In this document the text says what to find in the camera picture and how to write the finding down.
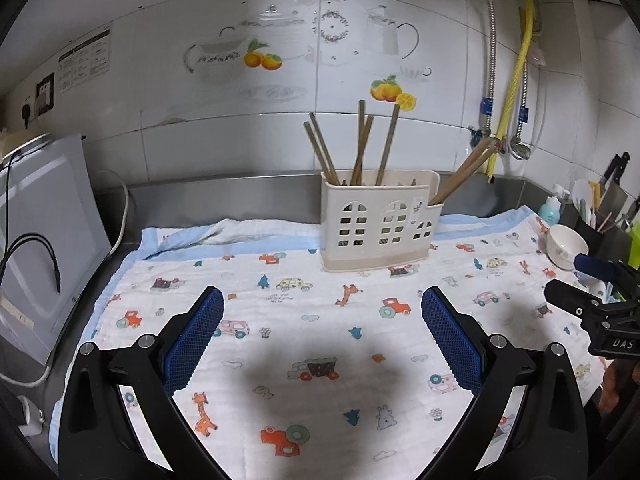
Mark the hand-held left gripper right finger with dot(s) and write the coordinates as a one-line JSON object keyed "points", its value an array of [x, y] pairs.
{"points": [[452, 340]]}

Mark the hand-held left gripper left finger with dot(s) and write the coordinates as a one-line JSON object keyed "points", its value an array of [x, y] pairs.
{"points": [[195, 340]]}

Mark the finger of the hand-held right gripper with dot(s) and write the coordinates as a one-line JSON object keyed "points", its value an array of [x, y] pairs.
{"points": [[570, 297], [595, 266]]}

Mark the beige plastic chopstick holder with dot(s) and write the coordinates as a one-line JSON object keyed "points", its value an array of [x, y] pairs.
{"points": [[370, 255]]}

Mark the brown wooden chopstick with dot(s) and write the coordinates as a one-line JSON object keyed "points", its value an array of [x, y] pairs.
{"points": [[366, 142], [319, 155], [388, 142], [470, 172], [326, 150], [359, 135], [457, 174]]}

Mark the person's right hand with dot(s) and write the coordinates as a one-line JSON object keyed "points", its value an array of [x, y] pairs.
{"points": [[614, 385]]}

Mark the white ceramic bowl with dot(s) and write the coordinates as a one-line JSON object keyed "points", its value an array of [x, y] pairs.
{"points": [[565, 247]]}

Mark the black knife holder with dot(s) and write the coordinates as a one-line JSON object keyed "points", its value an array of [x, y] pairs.
{"points": [[605, 227]]}

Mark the green plastic dish rack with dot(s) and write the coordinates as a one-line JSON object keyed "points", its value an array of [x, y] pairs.
{"points": [[635, 232]]}

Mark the steel cleaver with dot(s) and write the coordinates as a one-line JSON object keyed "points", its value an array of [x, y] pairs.
{"points": [[612, 199]]}

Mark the light blue bottle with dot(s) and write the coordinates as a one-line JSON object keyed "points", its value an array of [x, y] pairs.
{"points": [[550, 212]]}

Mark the white rice paddle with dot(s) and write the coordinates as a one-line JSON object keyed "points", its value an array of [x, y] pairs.
{"points": [[582, 192]]}

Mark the white printed cartoon blanket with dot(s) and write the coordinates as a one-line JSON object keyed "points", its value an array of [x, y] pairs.
{"points": [[300, 340]]}

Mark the white kitchen appliance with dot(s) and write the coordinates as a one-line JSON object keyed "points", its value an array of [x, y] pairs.
{"points": [[45, 240]]}

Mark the black wall socket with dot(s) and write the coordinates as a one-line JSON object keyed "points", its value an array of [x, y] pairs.
{"points": [[45, 92]]}

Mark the printed wall label sheet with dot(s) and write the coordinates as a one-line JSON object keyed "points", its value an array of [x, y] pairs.
{"points": [[84, 60]]}

